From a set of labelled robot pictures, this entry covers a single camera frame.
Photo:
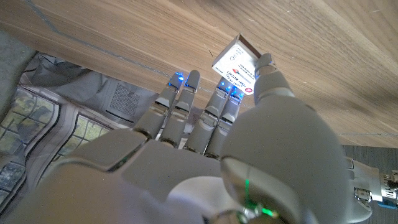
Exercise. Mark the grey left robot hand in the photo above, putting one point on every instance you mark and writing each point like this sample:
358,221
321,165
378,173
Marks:
280,149

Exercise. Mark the printed window backdrop cloth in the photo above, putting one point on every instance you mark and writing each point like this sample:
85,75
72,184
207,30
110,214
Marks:
46,93

